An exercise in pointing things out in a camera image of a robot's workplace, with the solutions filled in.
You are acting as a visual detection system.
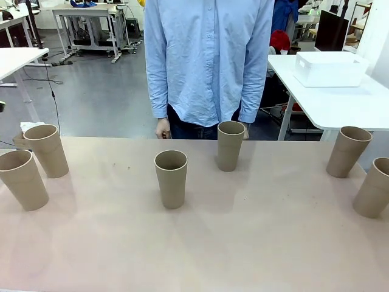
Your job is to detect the person right hand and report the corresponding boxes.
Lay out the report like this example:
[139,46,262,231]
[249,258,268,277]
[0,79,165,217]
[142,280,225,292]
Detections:
[155,117,172,140]

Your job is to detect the beige paper cup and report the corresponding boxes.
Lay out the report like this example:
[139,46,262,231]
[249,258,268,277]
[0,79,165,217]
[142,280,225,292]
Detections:
[0,149,50,212]
[217,120,246,173]
[325,126,373,179]
[352,157,389,220]
[23,123,70,179]
[154,150,188,210]

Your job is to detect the white plastic basket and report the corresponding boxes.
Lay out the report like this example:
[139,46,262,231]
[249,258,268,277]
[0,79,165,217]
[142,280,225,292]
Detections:
[293,50,370,88]

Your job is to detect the person right forearm blue sleeve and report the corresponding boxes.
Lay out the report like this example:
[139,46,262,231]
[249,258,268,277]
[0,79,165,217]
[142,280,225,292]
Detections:
[145,57,171,120]

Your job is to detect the person left forearm blue sleeve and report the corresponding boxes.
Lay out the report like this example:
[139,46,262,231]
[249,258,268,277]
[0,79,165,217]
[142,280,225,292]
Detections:
[238,57,269,124]

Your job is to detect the dark blue jeans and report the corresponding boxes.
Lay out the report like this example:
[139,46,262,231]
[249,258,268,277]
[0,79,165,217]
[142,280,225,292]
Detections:
[166,105,244,141]

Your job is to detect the person torso blue shirt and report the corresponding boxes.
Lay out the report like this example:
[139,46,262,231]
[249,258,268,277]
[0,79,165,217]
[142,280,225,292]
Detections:
[144,0,276,128]

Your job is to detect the large white side table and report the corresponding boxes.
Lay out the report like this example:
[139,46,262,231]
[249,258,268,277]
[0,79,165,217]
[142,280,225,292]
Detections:
[266,54,389,142]

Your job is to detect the red fabric object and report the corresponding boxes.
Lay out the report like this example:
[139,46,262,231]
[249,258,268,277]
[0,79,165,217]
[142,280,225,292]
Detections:
[269,29,292,56]

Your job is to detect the black box under desk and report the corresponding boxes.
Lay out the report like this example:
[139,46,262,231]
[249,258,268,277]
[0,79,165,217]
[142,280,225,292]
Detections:
[125,18,141,41]

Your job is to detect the person in blue jacket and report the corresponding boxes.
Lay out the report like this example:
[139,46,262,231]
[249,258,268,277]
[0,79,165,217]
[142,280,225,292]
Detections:
[272,0,301,35]

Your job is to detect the black computer monitor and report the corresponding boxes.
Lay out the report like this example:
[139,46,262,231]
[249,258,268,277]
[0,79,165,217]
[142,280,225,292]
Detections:
[314,9,350,52]

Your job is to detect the white crumpled tissue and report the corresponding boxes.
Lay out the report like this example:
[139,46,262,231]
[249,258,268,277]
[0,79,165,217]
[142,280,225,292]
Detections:
[19,121,46,132]

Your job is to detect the small cardboard box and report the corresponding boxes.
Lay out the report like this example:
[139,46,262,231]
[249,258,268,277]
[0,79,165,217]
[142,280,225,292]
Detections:
[12,130,35,151]

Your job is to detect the black stand pole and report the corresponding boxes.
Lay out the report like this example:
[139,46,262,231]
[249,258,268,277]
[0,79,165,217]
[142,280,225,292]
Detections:
[25,0,44,49]

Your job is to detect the thin black floor cable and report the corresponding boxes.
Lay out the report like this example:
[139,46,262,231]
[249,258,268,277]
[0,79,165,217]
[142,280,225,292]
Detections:
[44,59,64,137]

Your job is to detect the white metal frame desk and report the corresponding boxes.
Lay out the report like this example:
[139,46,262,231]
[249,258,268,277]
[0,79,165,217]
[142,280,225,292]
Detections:
[52,6,124,64]

